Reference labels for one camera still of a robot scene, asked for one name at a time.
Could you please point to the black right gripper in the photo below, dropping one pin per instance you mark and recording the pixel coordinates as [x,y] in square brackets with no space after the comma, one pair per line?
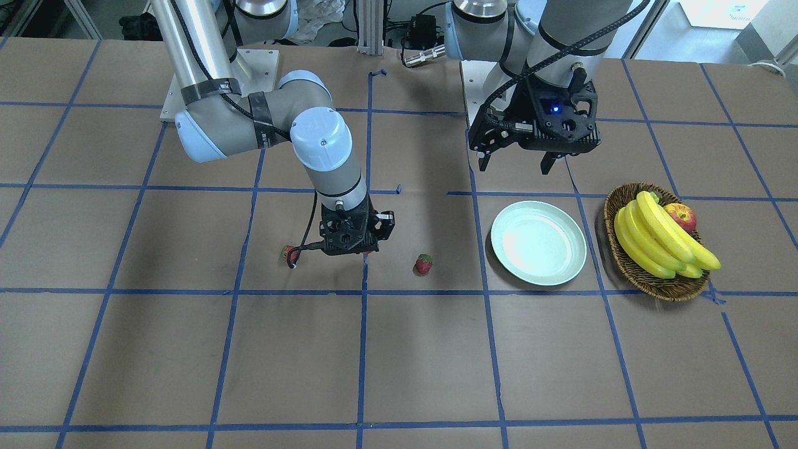
[384,226]

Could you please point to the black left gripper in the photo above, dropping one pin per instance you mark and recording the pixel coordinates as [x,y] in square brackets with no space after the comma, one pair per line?
[522,101]

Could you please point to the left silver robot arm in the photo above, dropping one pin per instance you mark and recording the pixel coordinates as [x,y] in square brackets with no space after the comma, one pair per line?
[568,35]

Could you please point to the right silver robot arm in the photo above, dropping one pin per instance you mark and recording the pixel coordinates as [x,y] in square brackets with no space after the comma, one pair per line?
[226,113]

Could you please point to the light green plate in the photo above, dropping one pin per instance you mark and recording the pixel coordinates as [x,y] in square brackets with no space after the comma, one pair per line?
[538,243]

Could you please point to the yellow banana bunch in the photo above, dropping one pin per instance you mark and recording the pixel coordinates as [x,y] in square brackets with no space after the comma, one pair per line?
[650,237]

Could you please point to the brown wicker basket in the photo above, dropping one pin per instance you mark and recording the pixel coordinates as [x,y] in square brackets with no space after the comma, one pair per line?
[677,289]

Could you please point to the red yellow apple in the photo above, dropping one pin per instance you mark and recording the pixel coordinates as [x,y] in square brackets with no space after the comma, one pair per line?
[681,217]

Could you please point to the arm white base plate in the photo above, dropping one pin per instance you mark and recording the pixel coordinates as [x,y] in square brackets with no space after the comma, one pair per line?
[480,79]
[255,70]

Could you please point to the aluminium frame post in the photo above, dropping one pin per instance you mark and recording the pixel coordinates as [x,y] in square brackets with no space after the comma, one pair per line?
[370,27]

